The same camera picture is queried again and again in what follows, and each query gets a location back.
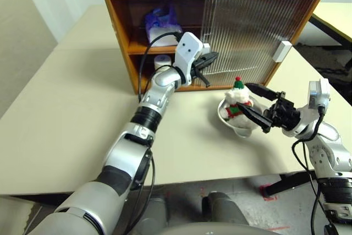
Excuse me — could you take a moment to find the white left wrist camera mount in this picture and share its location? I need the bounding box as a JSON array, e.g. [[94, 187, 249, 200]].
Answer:
[[173, 31, 211, 86]]

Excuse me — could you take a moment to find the grey robot leg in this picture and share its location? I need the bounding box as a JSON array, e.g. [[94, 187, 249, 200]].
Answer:
[[202, 190, 249, 226], [136, 196, 169, 233]]

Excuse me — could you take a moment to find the ribbed clear sliding cabinet door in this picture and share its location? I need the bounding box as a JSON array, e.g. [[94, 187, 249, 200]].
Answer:
[[201, 0, 303, 86], [213, 0, 316, 87]]

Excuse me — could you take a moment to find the white jar with blue label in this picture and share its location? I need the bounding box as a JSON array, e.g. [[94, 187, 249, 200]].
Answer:
[[153, 54, 173, 72]]

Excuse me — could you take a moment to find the white door handle block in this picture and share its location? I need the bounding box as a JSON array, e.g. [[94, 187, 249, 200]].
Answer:
[[272, 41, 292, 62]]

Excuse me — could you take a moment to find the purple tissue pack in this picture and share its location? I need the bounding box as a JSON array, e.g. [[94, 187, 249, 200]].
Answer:
[[145, 5, 184, 46]]

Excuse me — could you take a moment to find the white bowl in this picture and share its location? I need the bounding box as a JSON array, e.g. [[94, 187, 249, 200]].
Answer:
[[216, 99, 261, 139]]

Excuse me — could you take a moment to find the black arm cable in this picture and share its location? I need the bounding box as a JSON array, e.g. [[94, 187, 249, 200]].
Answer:
[[136, 31, 183, 103], [291, 105, 326, 235]]

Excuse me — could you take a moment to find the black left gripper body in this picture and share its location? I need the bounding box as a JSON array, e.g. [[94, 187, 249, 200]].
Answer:
[[191, 53, 210, 80]]

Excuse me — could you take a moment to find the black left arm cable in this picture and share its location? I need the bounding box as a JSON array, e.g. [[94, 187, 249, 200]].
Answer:
[[136, 31, 183, 103]]

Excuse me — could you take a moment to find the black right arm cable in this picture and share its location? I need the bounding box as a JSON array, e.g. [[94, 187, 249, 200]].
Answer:
[[291, 105, 326, 235]]

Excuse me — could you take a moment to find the grey left robot leg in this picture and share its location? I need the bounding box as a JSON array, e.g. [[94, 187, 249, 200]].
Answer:
[[136, 196, 169, 233]]

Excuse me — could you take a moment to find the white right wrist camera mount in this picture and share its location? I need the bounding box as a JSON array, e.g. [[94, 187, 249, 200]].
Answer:
[[283, 78, 331, 138]]

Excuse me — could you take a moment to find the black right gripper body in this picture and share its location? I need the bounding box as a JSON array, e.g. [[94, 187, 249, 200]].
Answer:
[[263, 91, 301, 131]]

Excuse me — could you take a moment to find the grey robot torso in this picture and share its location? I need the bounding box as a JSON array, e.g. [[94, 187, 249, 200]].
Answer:
[[162, 222, 276, 235]]

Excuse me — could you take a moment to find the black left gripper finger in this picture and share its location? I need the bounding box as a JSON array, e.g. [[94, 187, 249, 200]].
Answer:
[[199, 51, 219, 68], [196, 72, 212, 89]]

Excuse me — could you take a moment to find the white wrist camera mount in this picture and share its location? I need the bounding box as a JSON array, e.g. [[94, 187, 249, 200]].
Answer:
[[173, 31, 211, 86], [283, 78, 331, 138]]

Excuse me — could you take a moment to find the white plush toy striped scarf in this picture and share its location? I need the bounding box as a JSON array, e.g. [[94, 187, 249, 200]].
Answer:
[[223, 75, 261, 129]]

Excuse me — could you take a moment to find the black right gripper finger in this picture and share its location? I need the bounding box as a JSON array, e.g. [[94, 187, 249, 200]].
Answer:
[[236, 102, 273, 134], [245, 82, 279, 101]]

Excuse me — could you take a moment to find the beige side table black frame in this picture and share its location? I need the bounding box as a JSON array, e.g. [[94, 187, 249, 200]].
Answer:
[[309, 2, 352, 46]]

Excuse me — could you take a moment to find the grey right robot leg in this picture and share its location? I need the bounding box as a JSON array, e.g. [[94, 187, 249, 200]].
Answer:
[[202, 190, 249, 226]]

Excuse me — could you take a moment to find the black table leg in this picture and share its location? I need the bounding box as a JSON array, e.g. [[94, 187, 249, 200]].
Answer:
[[265, 172, 316, 199]]

